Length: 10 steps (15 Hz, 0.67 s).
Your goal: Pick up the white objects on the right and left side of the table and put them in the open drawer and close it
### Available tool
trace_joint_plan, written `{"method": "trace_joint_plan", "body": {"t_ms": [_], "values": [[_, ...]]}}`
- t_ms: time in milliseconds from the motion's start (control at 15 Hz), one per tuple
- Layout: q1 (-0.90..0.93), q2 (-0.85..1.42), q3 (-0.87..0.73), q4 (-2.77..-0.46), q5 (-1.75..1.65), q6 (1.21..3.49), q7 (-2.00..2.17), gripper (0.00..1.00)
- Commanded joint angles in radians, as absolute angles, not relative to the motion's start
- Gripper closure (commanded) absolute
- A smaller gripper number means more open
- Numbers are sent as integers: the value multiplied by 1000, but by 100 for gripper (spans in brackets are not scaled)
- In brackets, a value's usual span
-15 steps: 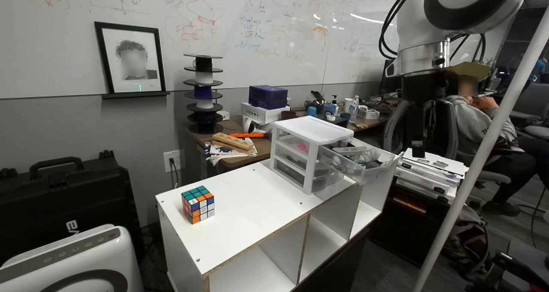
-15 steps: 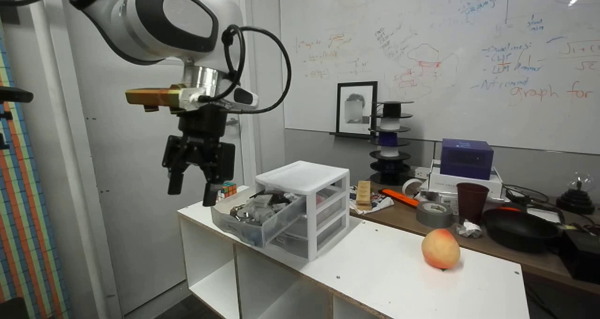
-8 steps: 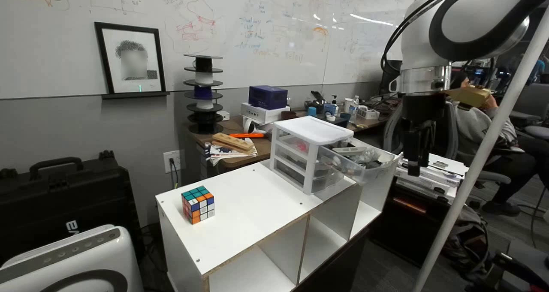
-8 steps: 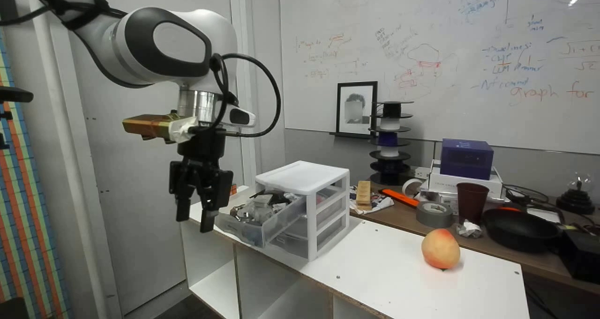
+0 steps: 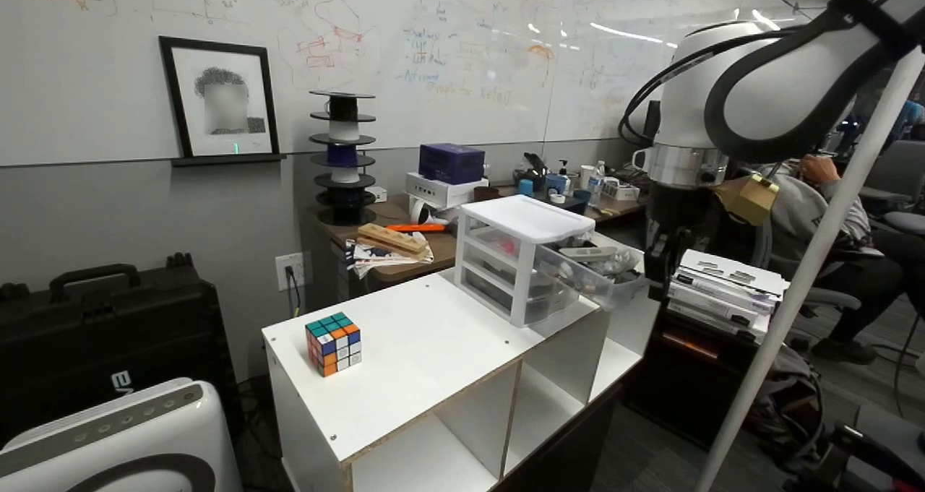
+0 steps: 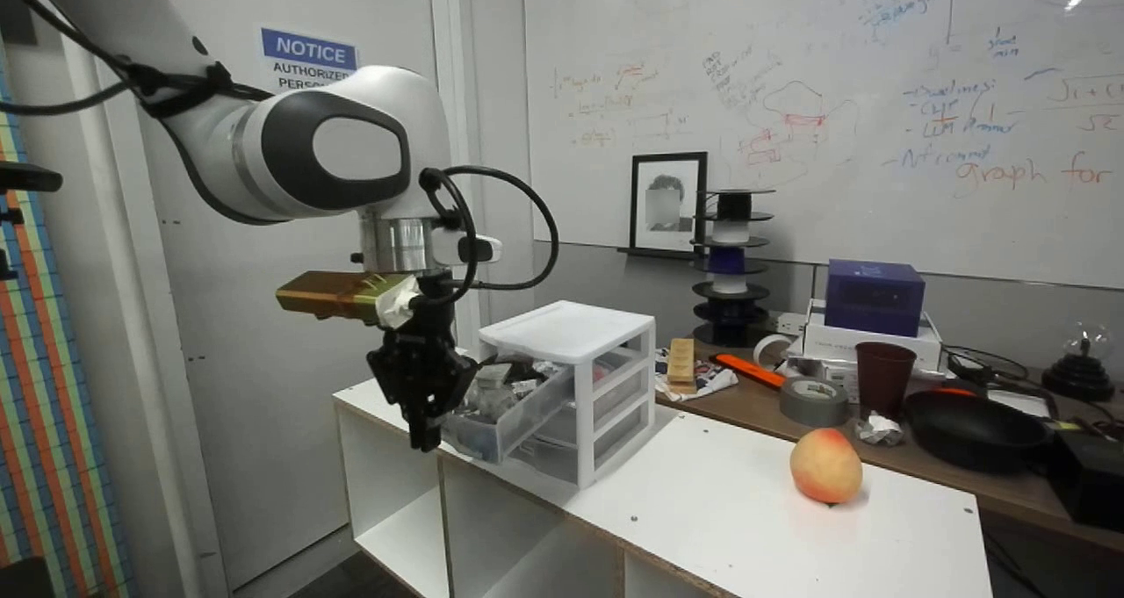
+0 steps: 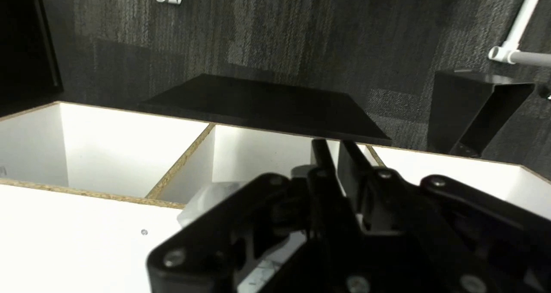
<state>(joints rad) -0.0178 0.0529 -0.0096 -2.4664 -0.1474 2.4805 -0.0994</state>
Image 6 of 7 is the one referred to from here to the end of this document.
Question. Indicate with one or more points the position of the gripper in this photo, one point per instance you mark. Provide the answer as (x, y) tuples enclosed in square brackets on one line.
[(428, 321)]

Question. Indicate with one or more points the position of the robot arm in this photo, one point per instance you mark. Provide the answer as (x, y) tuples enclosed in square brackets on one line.
[(290, 141)]

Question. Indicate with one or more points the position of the clear plastic drawer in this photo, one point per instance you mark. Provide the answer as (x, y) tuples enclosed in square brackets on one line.
[(619, 396), (518, 414), (615, 444)]

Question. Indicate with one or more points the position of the white plastic drawer unit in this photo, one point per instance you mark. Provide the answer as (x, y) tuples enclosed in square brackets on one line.
[(571, 335)]

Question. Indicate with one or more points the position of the heap of small parts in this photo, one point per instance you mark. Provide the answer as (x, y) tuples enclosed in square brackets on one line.
[(514, 383)]

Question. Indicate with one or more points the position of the grey door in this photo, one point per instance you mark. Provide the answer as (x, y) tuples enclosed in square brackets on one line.
[(255, 387)]

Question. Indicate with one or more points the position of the stack of wooden blocks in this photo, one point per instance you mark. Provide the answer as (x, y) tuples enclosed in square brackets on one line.
[(681, 365)]

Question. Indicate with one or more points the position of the printed paper sheet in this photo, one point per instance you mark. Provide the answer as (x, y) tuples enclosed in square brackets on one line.
[(707, 380)]

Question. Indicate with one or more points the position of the black framed picture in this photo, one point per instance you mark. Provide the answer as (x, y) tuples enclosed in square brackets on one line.
[(667, 201)]

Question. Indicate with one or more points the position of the orange utility knife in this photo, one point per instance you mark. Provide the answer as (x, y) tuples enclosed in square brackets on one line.
[(746, 370)]

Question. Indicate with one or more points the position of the stack of filament spools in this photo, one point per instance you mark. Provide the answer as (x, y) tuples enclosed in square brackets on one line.
[(731, 269)]

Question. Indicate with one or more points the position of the blue and white notice sign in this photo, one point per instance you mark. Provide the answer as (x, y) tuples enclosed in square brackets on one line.
[(307, 56)]

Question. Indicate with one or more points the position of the white tape roll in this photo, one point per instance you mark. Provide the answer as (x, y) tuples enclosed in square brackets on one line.
[(771, 350)]

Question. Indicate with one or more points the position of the white power strip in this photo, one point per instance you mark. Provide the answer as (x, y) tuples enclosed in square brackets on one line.
[(786, 322)]

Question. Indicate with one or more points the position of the colourful grid panel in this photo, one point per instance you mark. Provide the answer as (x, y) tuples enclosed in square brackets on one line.
[(53, 449)]

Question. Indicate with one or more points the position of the peach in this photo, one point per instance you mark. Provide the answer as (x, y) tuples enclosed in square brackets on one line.
[(825, 466)]

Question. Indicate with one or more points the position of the white flat box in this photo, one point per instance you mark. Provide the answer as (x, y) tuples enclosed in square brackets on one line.
[(869, 348)]

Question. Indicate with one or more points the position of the dark blue box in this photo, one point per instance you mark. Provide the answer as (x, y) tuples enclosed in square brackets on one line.
[(874, 298)]

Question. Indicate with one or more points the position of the crumpled white paper ball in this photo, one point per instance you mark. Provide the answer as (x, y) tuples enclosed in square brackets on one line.
[(880, 429)]

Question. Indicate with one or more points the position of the maroon plastic cup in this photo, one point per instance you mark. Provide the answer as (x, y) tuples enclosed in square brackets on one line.
[(884, 374)]

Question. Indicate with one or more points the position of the whiteboard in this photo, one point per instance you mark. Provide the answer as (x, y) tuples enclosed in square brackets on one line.
[(834, 97)]

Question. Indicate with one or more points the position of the wooden desk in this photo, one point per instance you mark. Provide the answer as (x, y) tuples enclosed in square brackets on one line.
[(922, 484)]

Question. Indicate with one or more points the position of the black frying pan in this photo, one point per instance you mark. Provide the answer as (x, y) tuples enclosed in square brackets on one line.
[(975, 431)]

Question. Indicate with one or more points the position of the plasma globe lamp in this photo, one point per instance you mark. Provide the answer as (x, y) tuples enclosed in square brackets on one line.
[(1080, 374)]

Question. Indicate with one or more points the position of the black box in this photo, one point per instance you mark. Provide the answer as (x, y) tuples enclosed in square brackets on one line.
[(1089, 479)]

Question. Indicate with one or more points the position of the grey duct tape roll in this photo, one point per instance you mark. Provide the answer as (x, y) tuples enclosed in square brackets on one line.
[(812, 402)]

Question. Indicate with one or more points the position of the camera on mount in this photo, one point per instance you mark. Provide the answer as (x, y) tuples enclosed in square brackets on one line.
[(26, 178)]

